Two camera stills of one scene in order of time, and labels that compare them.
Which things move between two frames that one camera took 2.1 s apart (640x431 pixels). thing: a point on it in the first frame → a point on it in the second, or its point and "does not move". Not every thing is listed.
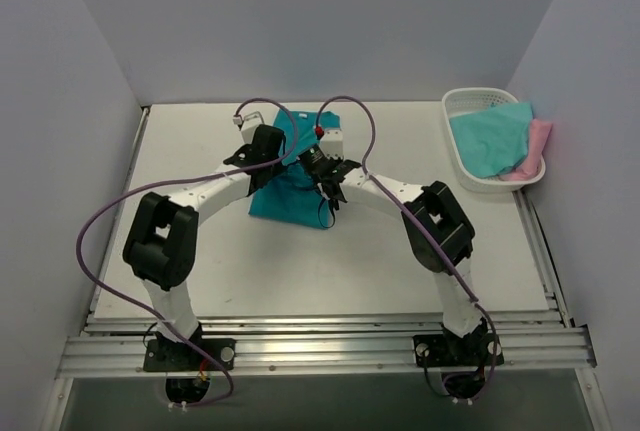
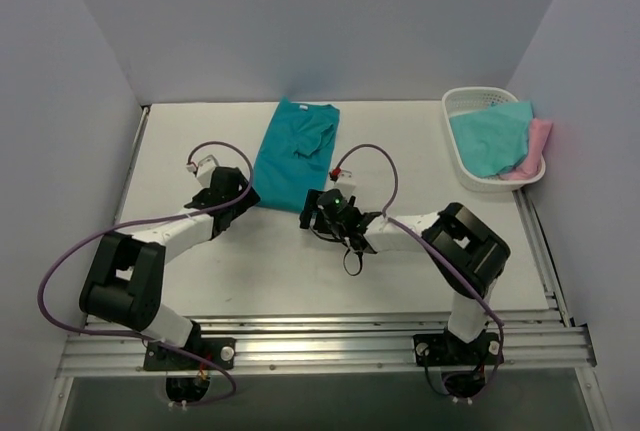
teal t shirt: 286,193 does not move
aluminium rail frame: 318,343 does not move
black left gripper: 239,156 → 239,196
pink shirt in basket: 539,131 does not move
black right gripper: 331,179 → 308,209
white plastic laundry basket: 469,99 does not move
